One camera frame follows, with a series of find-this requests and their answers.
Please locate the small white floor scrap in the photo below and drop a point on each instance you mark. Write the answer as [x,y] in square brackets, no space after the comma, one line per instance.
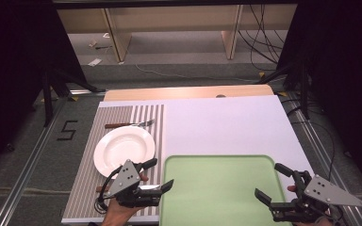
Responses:
[92,43]

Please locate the black curtain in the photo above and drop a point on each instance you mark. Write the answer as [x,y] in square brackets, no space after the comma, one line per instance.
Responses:
[15,62]
[342,62]

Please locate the white paper sheet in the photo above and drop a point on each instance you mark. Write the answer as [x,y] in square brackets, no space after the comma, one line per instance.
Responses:
[94,62]

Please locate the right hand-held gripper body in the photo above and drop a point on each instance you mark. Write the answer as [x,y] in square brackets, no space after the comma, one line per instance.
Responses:
[326,194]

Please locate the person's right hand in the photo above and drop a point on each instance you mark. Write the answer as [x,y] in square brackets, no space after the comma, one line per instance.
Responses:
[314,223]

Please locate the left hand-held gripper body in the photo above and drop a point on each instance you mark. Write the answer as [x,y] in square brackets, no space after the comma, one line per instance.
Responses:
[124,179]

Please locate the person's left hand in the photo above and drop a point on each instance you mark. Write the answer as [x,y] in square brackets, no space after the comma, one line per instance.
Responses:
[118,213]

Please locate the grey striped placemat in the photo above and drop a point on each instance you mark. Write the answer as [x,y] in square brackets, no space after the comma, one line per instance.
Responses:
[85,175]

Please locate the black metal stand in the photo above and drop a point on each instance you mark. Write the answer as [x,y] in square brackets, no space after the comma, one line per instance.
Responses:
[47,100]
[304,94]

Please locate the light green tray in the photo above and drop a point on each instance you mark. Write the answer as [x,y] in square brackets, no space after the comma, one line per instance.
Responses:
[220,191]

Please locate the aluminium rail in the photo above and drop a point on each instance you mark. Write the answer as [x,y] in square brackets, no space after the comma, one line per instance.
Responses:
[320,147]
[28,166]

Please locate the white round plate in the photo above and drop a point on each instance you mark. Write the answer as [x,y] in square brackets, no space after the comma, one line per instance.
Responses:
[124,150]

